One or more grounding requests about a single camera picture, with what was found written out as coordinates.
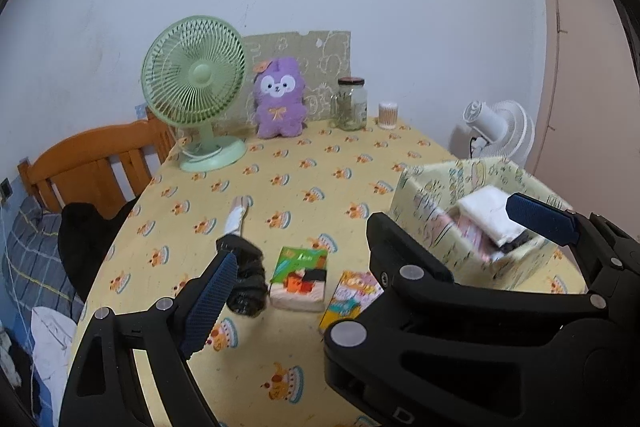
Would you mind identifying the white towel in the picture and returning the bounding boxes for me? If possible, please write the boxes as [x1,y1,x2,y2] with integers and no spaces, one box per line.
[457,187,531,245]

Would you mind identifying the blue plaid pillow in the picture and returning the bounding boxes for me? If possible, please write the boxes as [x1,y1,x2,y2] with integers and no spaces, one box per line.
[0,197,86,323]

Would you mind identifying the dark grey socks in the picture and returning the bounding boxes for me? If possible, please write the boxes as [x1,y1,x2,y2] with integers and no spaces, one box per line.
[217,237,269,319]

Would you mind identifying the black clothing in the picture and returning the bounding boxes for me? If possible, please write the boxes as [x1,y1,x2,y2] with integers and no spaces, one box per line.
[57,194,143,298]

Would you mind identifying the green desk fan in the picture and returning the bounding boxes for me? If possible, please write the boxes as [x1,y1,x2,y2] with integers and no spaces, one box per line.
[141,14,249,172]

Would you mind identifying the dark clothing pile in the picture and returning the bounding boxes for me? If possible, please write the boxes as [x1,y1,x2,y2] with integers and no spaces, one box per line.
[10,342,36,388]

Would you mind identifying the wooden bed headboard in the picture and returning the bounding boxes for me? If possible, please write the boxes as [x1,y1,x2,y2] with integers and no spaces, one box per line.
[18,117,176,212]

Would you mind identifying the pink cartoon tissue packet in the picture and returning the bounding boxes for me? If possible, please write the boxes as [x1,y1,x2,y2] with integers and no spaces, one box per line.
[318,271,385,334]

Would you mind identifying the green tissue packet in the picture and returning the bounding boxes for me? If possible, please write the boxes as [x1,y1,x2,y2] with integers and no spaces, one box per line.
[269,247,330,313]

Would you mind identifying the white cloth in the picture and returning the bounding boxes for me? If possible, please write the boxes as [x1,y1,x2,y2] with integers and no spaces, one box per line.
[31,307,78,403]

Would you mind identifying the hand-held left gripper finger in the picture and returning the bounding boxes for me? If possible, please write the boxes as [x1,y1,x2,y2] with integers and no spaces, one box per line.
[59,251,240,427]

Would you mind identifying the yellow printed tablecloth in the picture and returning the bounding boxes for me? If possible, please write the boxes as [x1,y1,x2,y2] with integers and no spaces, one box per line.
[65,119,591,427]

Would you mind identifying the purple plush toy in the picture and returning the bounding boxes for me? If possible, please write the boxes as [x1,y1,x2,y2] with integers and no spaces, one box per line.
[252,59,308,139]

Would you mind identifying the cotton swab container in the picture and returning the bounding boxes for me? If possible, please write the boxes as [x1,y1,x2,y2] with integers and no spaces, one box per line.
[378,102,399,130]

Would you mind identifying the printed cardboard panel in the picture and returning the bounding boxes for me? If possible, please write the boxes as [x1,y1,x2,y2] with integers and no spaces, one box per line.
[243,29,352,122]

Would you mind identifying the white standing fan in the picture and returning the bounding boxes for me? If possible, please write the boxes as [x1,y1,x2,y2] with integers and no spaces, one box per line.
[450,98,536,168]

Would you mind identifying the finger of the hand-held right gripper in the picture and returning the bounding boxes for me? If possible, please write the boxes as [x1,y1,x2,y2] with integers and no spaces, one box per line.
[325,212,606,388]
[506,193,640,323]

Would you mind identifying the glass jar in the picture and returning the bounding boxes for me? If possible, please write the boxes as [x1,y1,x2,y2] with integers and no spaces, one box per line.
[330,77,368,131]

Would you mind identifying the peach door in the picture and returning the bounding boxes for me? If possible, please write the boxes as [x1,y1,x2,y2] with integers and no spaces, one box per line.
[527,0,640,202]

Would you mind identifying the yellow printed storage box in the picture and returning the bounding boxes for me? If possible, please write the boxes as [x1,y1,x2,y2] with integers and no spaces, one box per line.
[390,158,576,290]

